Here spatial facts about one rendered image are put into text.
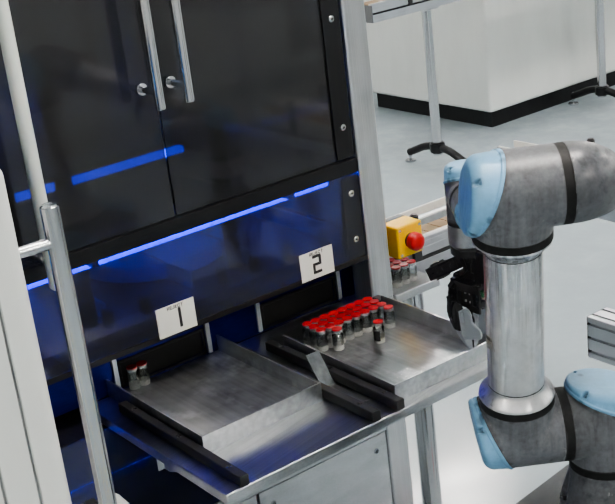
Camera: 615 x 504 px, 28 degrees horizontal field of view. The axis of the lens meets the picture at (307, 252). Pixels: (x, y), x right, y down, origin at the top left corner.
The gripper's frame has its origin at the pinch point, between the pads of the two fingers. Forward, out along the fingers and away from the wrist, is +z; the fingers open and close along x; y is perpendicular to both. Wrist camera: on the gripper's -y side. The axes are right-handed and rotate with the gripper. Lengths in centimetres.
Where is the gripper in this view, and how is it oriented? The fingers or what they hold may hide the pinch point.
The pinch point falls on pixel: (469, 341)
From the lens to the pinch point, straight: 237.9
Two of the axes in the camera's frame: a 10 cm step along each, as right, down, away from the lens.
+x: 7.8, -3.0, 5.4
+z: 1.1, 9.3, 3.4
